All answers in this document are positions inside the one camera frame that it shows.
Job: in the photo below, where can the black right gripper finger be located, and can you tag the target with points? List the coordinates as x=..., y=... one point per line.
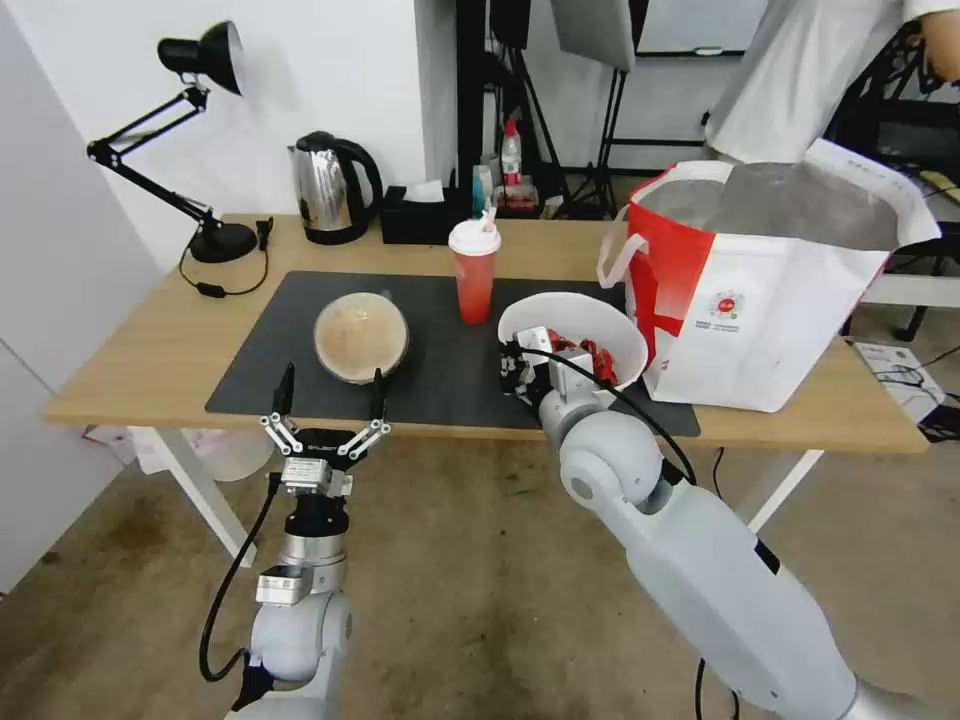
x=534, y=338

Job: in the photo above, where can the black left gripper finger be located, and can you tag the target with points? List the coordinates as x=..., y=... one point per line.
x=284, y=394
x=378, y=397

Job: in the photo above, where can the white paper bowl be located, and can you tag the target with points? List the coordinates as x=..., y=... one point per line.
x=577, y=313

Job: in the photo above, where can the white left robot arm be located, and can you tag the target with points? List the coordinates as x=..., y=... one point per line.
x=300, y=637

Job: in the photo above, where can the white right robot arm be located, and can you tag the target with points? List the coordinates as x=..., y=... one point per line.
x=712, y=585

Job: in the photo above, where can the red wrappers trash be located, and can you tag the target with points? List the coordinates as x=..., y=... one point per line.
x=601, y=361

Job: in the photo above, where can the white and red takeout bag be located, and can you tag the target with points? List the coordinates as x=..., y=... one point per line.
x=750, y=330

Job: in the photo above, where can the black desk mat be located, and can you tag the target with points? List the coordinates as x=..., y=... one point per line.
x=285, y=360

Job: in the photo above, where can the white plastic container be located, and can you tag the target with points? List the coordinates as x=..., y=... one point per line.
x=232, y=454

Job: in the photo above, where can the red drink cup white lid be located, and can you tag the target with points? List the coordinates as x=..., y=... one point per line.
x=472, y=285

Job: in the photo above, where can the crumpled straw wrapper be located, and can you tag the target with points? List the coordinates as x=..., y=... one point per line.
x=489, y=219

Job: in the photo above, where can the wooden table with white legs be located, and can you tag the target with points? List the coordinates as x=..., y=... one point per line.
x=135, y=352

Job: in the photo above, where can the teal bottle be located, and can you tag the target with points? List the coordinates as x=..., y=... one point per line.
x=481, y=191

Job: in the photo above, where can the black tissue box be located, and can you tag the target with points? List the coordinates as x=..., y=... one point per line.
x=416, y=221

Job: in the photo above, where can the black desk lamp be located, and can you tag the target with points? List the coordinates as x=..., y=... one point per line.
x=221, y=240

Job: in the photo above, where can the clear bottle with red cap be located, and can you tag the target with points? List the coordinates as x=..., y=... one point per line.
x=513, y=157

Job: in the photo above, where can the white tissue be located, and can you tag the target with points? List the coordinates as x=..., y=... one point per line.
x=424, y=192

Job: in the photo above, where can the steel electric kettle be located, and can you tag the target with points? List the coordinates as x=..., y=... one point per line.
x=326, y=187

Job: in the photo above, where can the black light stand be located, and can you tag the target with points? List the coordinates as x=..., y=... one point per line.
x=616, y=112

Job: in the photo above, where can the grey softbox light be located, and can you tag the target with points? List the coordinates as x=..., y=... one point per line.
x=592, y=30

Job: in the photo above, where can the white printed cardboard box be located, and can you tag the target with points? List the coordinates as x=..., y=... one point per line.
x=896, y=375

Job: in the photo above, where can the person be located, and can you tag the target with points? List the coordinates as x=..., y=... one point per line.
x=795, y=75

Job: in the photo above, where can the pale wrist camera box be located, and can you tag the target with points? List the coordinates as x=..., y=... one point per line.
x=306, y=477

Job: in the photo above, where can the black metal shelf frame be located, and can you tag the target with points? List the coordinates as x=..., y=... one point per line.
x=480, y=75

